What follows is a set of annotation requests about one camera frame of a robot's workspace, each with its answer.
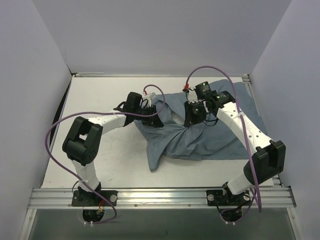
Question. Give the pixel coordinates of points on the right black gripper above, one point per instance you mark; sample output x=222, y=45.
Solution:
x=193, y=115

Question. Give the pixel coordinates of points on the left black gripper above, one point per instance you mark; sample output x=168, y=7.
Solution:
x=152, y=117

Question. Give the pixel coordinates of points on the blue-grey pillowcase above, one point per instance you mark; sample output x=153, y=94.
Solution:
x=197, y=142

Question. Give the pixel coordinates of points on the white pillow yellow edge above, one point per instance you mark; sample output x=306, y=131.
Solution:
x=178, y=119

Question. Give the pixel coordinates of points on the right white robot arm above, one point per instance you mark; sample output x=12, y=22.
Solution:
x=225, y=108

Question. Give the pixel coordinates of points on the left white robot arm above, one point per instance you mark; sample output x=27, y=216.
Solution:
x=82, y=142

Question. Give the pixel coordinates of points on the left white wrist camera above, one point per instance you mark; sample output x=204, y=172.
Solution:
x=147, y=99

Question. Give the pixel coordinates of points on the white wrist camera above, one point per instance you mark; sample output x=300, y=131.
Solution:
x=147, y=99
x=192, y=97

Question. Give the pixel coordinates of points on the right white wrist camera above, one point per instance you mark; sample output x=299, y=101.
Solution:
x=192, y=97

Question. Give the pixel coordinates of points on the back aluminium rail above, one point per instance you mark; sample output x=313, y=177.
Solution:
x=89, y=74

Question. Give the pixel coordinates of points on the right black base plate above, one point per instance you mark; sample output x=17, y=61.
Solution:
x=221, y=198

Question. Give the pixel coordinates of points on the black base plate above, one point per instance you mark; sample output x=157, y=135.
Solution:
x=82, y=198
x=221, y=198

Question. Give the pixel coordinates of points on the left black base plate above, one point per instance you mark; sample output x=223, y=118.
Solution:
x=82, y=198

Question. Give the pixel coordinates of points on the front aluminium rail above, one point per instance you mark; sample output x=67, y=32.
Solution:
x=148, y=198

